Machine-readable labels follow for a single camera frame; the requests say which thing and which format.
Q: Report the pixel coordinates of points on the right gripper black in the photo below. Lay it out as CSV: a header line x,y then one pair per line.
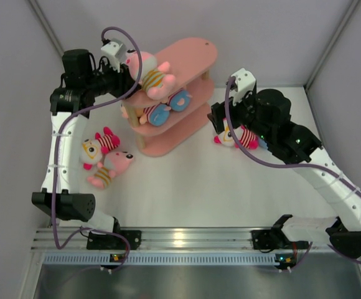
x,y
216,116

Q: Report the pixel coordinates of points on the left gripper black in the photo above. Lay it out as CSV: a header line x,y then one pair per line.
x,y
123,80

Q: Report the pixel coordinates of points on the large pink frog plush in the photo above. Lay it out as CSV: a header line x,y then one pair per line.
x,y
155,80

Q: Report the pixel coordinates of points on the orange-head blue-body plush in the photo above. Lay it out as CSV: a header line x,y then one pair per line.
x,y
262,143

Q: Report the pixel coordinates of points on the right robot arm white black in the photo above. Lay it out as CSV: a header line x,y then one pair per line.
x,y
267,114

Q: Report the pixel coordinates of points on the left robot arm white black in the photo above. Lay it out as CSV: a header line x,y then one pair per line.
x,y
70,104

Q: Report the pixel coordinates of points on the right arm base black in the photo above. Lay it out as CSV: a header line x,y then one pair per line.
x,y
266,240

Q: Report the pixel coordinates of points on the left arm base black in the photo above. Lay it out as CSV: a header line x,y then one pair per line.
x,y
110,242

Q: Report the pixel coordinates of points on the blue plush on shelf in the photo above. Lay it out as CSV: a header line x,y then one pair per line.
x,y
155,115
180,100

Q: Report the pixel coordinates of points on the pink three-tier shelf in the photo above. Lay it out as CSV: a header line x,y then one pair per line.
x,y
174,89

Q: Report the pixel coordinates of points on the right white glasses plush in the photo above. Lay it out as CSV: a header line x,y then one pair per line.
x,y
247,139

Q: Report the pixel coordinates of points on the white glasses plush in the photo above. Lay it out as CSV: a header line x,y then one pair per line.
x,y
93,150
247,139

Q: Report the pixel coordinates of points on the left white glasses plush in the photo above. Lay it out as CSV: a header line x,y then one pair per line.
x,y
93,150

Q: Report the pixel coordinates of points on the small pink frog plush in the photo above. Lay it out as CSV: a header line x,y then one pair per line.
x,y
113,164

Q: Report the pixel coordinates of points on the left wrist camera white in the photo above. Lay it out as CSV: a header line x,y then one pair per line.
x,y
113,50

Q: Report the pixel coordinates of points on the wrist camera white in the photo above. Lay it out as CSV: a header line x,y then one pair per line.
x,y
243,87
113,50

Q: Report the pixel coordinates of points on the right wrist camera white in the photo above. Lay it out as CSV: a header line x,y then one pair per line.
x,y
243,87

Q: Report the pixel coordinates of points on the aluminium mounting rail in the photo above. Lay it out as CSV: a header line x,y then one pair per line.
x,y
233,238

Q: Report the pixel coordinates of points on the slotted cable duct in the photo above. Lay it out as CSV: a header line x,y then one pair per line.
x,y
147,258

